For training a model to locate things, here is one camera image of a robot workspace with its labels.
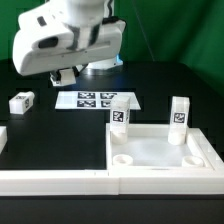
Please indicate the white block left edge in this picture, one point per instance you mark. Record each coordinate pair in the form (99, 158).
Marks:
(3, 137)

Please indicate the white marker tag sheet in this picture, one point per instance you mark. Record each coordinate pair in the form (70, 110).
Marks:
(91, 100)

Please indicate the white U-shaped obstacle fence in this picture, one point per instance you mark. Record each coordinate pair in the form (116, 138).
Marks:
(116, 181)

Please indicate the white square table top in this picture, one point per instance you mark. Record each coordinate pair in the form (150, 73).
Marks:
(147, 147)

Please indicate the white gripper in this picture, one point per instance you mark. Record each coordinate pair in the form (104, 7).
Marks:
(56, 36)

